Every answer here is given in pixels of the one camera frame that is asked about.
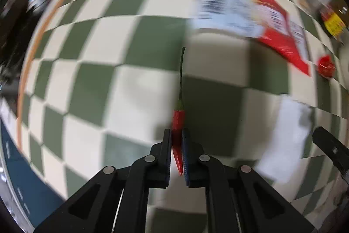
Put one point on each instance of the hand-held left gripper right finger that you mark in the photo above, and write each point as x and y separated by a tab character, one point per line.
186	162

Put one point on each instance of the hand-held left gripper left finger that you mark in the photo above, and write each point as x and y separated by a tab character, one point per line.
160	164

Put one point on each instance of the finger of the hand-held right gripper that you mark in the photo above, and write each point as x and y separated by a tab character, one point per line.
334	151

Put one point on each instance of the red chili pepper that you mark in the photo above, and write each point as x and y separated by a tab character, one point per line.
178	121

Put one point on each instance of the white tissue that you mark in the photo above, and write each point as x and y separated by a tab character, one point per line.
286	140

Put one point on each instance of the red snack packet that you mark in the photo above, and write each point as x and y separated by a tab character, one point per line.
278	39

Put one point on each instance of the dark glass sauce bottle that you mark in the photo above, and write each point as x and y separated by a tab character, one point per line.
334	21

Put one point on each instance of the green checkered table mat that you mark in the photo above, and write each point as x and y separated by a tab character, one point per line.
109	44

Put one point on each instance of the white printed plastic packet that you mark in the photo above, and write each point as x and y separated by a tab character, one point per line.
223	3

